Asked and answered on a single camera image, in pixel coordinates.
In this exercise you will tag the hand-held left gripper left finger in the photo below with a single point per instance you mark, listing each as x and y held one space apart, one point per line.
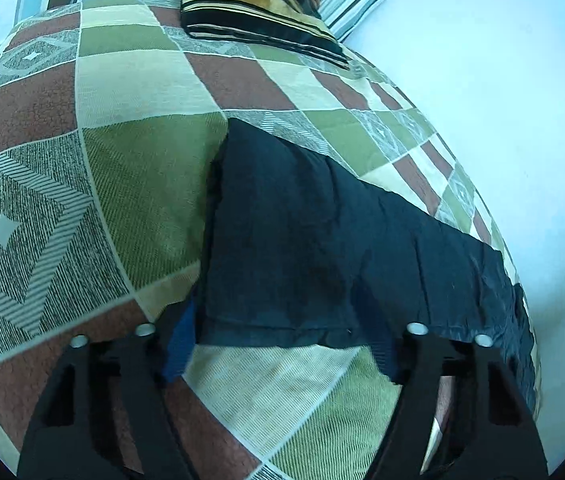
178 345

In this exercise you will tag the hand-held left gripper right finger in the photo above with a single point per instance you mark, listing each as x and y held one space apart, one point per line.
415 385

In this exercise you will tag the dark navy puffer jacket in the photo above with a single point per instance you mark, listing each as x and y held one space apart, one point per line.
312 240

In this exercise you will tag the checkered green brown bedspread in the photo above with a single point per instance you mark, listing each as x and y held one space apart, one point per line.
137 160

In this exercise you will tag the yellow black striped pillow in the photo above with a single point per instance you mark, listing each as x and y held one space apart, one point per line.
252 10

